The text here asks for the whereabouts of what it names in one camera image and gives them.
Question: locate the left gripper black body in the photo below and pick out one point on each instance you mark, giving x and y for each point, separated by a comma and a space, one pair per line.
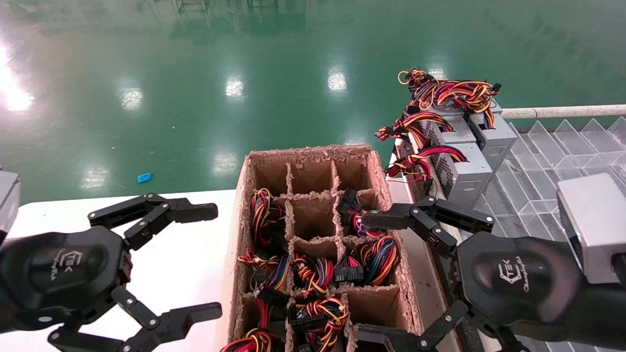
58, 269

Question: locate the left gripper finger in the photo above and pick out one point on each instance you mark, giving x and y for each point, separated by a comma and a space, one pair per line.
195, 315
195, 212

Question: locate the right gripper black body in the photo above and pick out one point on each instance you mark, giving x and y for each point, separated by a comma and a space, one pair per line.
518, 278

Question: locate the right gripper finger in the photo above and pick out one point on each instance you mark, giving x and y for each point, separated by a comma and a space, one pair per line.
391, 340
391, 217

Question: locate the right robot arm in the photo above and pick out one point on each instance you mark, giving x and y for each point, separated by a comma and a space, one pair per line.
611, 318

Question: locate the blue scrap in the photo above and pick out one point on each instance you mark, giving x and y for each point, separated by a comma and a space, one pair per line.
145, 178

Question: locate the cardboard box with dividers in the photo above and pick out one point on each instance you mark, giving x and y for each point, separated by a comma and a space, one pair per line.
313, 215

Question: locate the clear acrylic divided tray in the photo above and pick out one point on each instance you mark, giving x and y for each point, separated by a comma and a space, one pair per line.
543, 161

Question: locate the left wrist grey camera box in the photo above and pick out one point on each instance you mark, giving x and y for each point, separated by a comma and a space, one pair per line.
7, 200

